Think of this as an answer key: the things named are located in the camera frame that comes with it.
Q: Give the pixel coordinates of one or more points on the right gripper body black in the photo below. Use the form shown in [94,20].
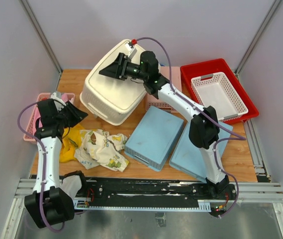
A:
[134,70]

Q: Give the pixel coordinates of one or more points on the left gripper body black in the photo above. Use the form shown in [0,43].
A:
[59,117]

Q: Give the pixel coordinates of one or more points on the pink perforated basket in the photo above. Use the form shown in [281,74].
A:
[176,78]

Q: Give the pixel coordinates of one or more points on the large cream laundry basket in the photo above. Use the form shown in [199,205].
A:
[111,99]

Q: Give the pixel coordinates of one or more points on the white perforated basket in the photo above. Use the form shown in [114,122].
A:
[217,91]

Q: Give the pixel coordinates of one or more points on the blue perforated basket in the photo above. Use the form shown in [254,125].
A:
[187,158]
[154,138]

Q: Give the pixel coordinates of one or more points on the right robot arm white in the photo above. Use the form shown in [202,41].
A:
[204,127]

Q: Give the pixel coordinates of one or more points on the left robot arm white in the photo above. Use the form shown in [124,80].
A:
[51,200]

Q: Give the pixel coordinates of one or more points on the yellow cloth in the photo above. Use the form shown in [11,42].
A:
[70,142]

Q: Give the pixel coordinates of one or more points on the pink basket with clothes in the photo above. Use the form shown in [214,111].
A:
[35,113]

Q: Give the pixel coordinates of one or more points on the red plastic tray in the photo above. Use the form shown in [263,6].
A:
[212,66]

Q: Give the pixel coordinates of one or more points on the printed white baby cloth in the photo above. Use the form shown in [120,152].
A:
[99,148]

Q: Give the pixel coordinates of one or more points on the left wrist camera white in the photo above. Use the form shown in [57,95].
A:
[59,97]

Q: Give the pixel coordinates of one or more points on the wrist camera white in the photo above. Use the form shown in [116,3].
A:
[130,46]
[59,97]

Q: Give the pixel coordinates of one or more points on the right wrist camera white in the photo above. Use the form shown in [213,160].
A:
[130,46]

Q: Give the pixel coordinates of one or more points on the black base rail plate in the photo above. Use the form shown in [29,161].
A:
[144,193]

